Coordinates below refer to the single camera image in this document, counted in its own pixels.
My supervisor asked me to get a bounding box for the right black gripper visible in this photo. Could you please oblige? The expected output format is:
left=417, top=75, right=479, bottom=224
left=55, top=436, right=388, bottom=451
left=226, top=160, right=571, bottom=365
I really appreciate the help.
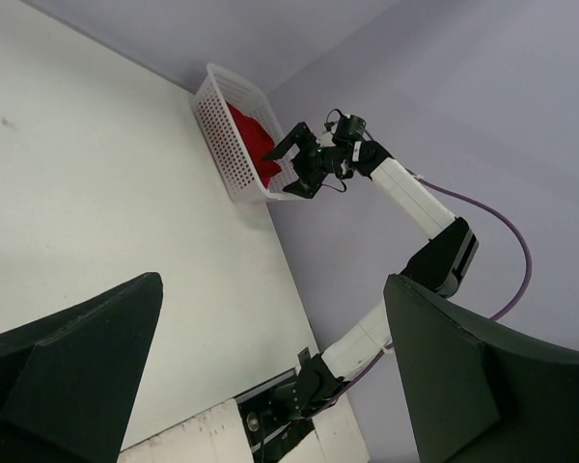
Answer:
left=262, top=122, right=341, bottom=199

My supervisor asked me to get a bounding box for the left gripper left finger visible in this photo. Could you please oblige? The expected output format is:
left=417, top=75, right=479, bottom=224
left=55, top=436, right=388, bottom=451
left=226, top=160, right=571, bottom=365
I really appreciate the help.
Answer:
left=0, top=272, right=163, bottom=462

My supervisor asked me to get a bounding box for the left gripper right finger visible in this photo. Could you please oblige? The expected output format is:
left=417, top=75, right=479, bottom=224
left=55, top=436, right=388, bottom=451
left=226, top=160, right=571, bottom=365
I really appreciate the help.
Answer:
left=384, top=275, right=579, bottom=462

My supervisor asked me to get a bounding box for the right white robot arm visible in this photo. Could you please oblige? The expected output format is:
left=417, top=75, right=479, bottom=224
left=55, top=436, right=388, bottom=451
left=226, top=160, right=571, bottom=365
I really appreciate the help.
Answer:
left=265, top=114, right=478, bottom=421

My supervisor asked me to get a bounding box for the red t shirt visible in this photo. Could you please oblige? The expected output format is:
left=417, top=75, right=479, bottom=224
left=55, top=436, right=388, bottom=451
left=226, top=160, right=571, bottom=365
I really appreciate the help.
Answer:
left=228, top=103, right=282, bottom=188

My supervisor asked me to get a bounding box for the white plastic basket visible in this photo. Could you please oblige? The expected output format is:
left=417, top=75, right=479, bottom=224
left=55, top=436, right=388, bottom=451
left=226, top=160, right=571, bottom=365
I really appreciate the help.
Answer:
left=191, top=63, right=299, bottom=203

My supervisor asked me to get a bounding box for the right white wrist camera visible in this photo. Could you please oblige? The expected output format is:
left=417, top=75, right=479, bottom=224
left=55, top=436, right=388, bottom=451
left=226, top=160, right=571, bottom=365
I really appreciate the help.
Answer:
left=317, top=125, right=343, bottom=148

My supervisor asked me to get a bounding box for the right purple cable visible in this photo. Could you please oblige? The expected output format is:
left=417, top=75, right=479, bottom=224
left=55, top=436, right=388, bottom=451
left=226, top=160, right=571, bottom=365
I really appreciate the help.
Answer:
left=327, top=176, right=533, bottom=401

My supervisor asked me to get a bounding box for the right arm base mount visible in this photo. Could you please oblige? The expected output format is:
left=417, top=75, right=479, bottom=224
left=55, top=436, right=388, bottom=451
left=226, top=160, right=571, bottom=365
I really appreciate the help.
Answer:
left=235, top=370, right=321, bottom=462

